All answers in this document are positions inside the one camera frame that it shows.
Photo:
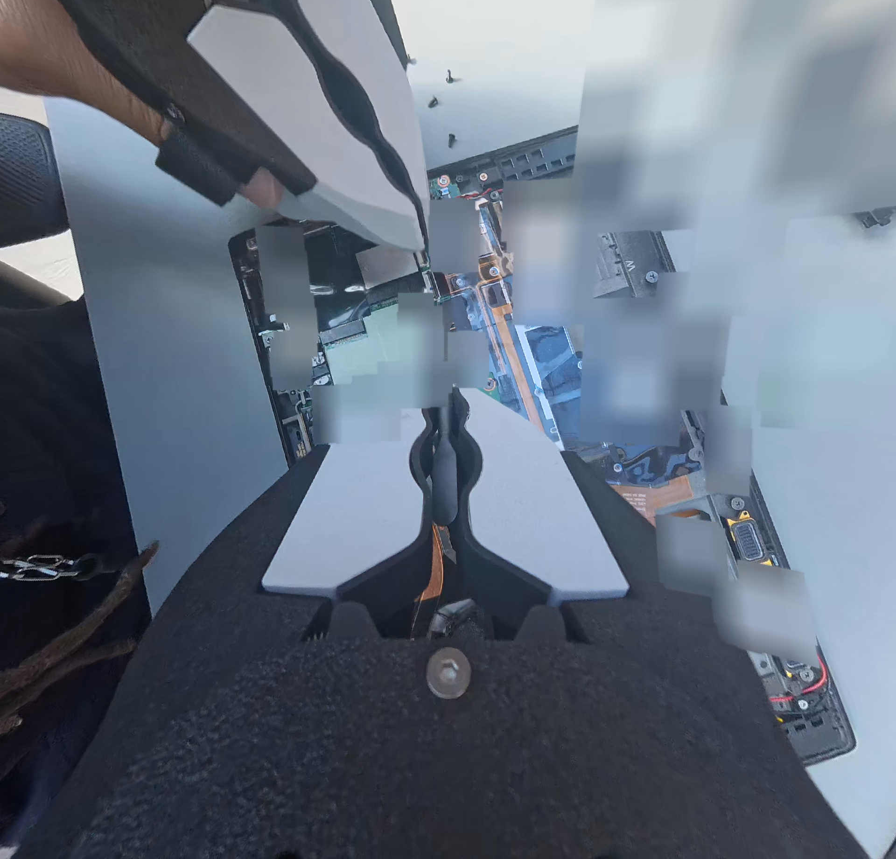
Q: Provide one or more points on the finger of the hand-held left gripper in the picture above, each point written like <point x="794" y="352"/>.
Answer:
<point x="371" y="54"/>
<point x="280" y="103"/>

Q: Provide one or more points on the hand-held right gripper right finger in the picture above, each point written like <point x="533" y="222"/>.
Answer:
<point x="539" y="509"/>

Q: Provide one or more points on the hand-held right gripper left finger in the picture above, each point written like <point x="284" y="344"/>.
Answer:
<point x="350" y="516"/>

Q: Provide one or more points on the pale green memory module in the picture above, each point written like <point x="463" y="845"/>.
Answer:
<point x="364" y="344"/>

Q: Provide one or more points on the black laptop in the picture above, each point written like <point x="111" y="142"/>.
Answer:
<point x="336" y="292"/>

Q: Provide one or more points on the person's left hand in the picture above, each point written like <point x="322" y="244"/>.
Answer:
<point x="56" y="47"/>

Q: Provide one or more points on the black mesh office chair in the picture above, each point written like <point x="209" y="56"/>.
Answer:
<point x="28" y="173"/>

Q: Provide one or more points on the person's brown hair locks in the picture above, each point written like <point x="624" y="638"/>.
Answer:
<point x="77" y="635"/>

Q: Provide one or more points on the silver metal clasp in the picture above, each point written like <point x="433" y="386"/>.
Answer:
<point x="42" y="566"/>

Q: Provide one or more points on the person's black clothing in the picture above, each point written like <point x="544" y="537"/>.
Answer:
<point x="49" y="418"/>

